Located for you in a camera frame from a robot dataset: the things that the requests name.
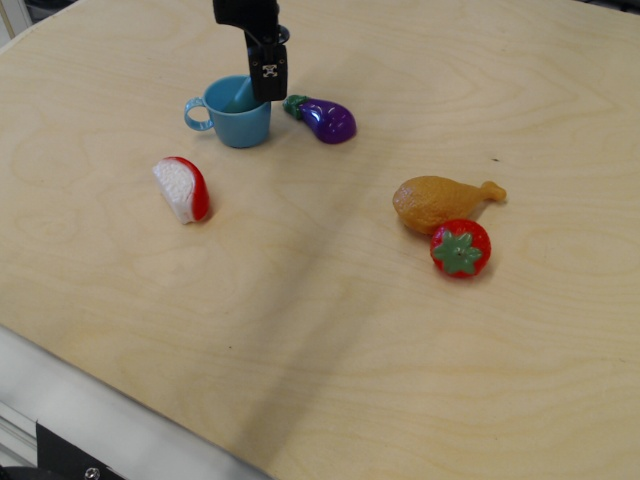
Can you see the blue plastic cup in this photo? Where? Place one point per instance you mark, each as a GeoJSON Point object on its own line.
{"type": "Point", "coordinates": [236, 130]}

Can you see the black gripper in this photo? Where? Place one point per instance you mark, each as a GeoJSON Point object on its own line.
{"type": "Point", "coordinates": [264, 35]}

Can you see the purple toy eggplant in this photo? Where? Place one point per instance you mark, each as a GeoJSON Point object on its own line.
{"type": "Point", "coordinates": [331, 123]}

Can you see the red toy strawberry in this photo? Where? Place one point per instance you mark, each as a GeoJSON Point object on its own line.
{"type": "Point", "coordinates": [460, 248]}

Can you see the orange toy chicken drumstick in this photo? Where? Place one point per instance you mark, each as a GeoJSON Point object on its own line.
{"type": "Point", "coordinates": [424, 203]}

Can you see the teal toy cucumber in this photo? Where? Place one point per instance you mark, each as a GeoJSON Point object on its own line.
{"type": "Point", "coordinates": [243, 100]}

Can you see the black metal bracket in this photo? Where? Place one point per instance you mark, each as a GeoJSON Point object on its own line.
{"type": "Point", "coordinates": [57, 455]}

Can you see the red white sushi toy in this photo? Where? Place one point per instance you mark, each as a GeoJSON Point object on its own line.
{"type": "Point", "coordinates": [183, 187]}

